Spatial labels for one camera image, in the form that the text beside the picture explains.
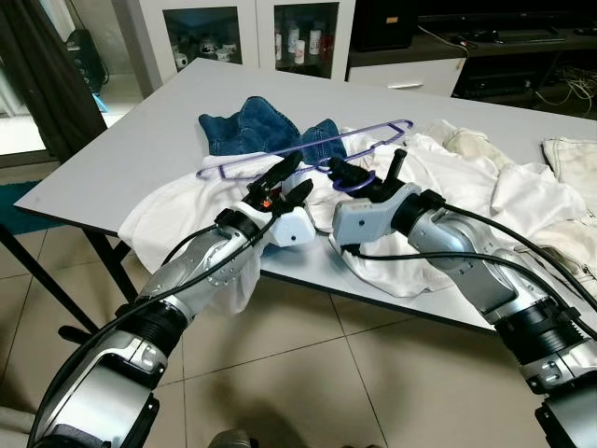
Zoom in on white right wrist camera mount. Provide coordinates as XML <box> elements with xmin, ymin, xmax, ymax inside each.
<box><xmin>331</xmin><ymin>184</ymin><xmax>423</xmax><ymax>251</ymax></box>

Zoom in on white printed t-shirt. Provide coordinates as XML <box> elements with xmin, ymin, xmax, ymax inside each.
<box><xmin>317</xmin><ymin>131</ymin><xmax>572</xmax><ymax>300</ymax></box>

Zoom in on purple plastic hanger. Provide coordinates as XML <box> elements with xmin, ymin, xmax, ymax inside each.
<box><xmin>194</xmin><ymin>118</ymin><xmax>416</xmax><ymax>195</ymax></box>

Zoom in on blue denim shorts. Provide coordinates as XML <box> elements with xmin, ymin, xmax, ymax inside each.
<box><xmin>198</xmin><ymin>95</ymin><xmax>349</xmax><ymax>171</ymax></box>

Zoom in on black television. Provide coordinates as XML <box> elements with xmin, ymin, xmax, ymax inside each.
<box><xmin>353</xmin><ymin>0</ymin><xmax>421</xmax><ymax>55</ymax></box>

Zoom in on cream trousers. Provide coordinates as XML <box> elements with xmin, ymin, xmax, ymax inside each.
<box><xmin>522</xmin><ymin>138</ymin><xmax>597</xmax><ymax>286</ymax></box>

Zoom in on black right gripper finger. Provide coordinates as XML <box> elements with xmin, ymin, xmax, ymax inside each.
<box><xmin>327</xmin><ymin>156</ymin><xmax>373</xmax><ymax>191</ymax></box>

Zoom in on dark grey curtain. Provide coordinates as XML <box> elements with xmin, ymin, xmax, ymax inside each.
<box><xmin>0</xmin><ymin>0</ymin><xmax>106</xmax><ymax>161</ymax></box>

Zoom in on white drawer unit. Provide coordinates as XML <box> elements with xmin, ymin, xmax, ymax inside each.
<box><xmin>347</xmin><ymin>58</ymin><xmax>467</xmax><ymax>100</ymax></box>

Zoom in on white table with black legs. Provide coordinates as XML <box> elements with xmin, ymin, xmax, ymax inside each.
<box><xmin>0</xmin><ymin>56</ymin><xmax>597</xmax><ymax>360</ymax></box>

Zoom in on dark low media shelf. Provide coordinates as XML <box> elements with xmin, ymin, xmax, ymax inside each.
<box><xmin>415</xmin><ymin>11</ymin><xmax>597</xmax><ymax>122</ymax></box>

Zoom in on beige garment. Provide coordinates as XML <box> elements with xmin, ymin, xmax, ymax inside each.
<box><xmin>424</xmin><ymin>119</ymin><xmax>514</xmax><ymax>174</ymax></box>

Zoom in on white glass-door cabinet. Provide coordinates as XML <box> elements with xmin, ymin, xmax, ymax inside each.
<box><xmin>121</xmin><ymin>0</ymin><xmax>357</xmax><ymax>94</ymax></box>

